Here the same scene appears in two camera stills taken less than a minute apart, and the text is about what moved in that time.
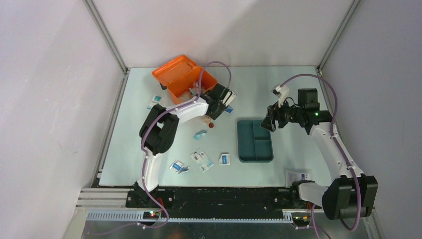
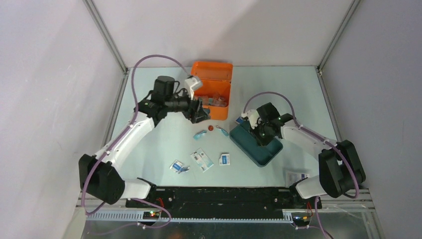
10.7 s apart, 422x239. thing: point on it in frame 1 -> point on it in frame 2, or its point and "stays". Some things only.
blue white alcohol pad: [224, 160] stays
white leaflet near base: [291, 177] stays
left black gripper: [214, 115] -> [195, 112]
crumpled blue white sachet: [178, 167] stays
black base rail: [219, 202] stays
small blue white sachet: [229, 109] -> [239, 120]
